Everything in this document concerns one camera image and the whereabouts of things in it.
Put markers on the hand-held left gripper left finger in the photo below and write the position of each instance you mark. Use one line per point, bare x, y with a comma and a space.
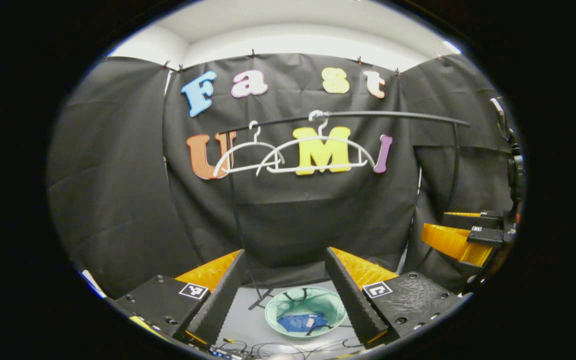
218, 300

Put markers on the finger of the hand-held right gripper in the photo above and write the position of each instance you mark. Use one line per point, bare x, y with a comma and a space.
485, 236
468, 220

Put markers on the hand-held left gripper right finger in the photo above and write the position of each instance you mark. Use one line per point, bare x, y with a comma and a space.
353, 300

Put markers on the green laundry hamper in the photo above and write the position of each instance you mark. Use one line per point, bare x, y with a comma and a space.
318, 302

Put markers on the blue shirt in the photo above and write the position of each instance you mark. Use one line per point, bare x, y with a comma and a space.
298, 322

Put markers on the black clothes rack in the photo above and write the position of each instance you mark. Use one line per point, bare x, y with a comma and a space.
393, 114

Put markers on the white clothes hanger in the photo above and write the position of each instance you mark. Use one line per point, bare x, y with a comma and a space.
256, 142
288, 170

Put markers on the black electronic device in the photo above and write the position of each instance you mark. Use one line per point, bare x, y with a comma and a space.
225, 354

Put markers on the black backdrop cloth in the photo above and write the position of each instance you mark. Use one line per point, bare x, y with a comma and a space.
118, 200

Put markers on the small ceiling light panel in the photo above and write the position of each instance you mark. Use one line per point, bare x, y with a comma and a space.
451, 47

